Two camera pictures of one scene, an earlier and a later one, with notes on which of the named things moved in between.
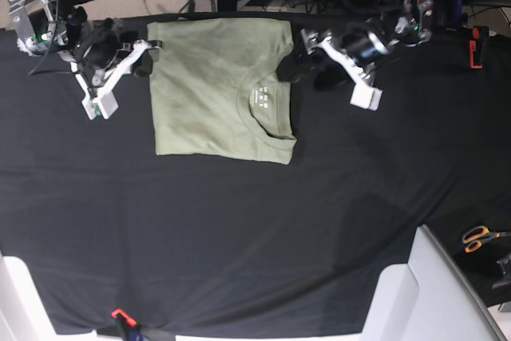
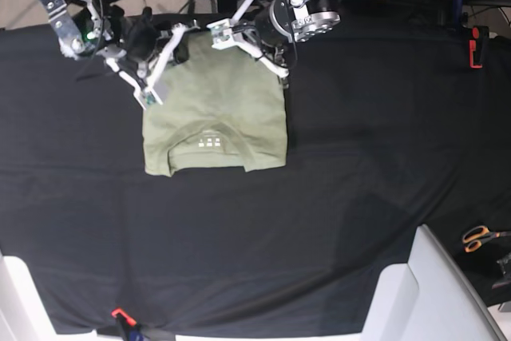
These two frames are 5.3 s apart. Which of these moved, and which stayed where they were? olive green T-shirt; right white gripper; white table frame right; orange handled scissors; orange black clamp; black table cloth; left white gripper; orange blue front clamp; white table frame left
Moved: left white gripper; olive green T-shirt; right white gripper
Stayed: orange black clamp; white table frame right; orange handled scissors; orange blue front clamp; black table cloth; white table frame left
